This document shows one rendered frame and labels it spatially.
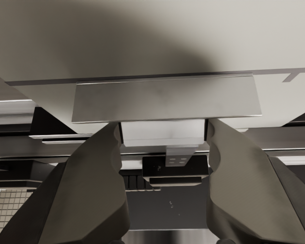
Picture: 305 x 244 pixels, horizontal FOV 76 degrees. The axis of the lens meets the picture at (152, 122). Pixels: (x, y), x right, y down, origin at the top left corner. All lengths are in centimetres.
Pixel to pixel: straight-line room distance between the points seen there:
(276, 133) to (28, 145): 54
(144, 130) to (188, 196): 54
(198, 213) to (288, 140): 35
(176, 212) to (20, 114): 55
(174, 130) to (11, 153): 43
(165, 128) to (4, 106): 16
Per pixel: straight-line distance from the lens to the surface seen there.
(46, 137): 21
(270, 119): 18
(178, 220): 69
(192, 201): 69
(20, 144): 53
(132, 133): 17
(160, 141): 20
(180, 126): 16
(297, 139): 51
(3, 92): 23
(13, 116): 26
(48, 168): 49
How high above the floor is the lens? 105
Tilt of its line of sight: 21 degrees down
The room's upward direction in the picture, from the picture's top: 179 degrees clockwise
